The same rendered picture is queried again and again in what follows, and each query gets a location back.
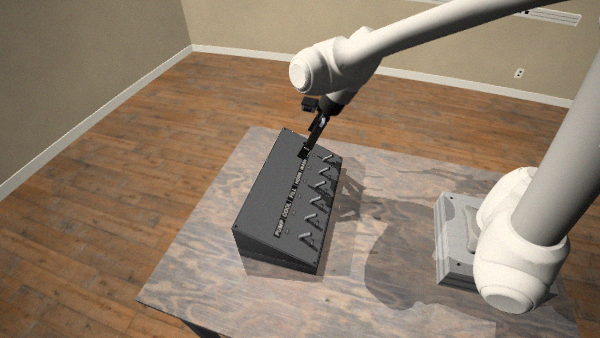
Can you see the black switch console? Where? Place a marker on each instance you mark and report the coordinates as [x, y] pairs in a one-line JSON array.
[[276, 220]]

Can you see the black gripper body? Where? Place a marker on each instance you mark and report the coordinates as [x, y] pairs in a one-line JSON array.
[[328, 107]]

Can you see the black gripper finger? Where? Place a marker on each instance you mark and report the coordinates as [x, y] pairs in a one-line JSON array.
[[312, 139], [312, 124]]

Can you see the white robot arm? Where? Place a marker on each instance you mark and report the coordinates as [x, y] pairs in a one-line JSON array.
[[521, 252]]

